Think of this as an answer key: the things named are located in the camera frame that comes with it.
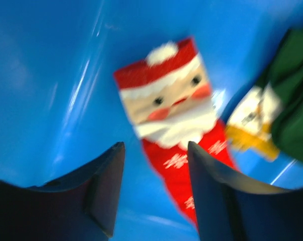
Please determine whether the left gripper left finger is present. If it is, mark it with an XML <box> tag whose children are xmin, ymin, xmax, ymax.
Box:
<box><xmin>0</xmin><ymin>142</ymin><xmax>125</xmax><ymax>240</ymax></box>

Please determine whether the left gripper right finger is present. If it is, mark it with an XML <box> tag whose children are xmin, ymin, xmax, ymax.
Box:
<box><xmin>188</xmin><ymin>142</ymin><xmax>303</xmax><ymax>240</ymax></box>

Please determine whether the red snowflake sock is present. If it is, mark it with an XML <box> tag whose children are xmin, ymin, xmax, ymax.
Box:
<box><xmin>113</xmin><ymin>37</ymin><xmax>237</xmax><ymax>225</ymax></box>

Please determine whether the blue plastic bin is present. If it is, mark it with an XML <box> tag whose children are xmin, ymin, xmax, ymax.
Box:
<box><xmin>0</xmin><ymin>1</ymin><xmax>303</xmax><ymax>240</ymax></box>

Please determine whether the green tree sock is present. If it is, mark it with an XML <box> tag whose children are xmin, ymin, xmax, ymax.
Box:
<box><xmin>226</xmin><ymin>27</ymin><xmax>303</xmax><ymax>163</ymax></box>

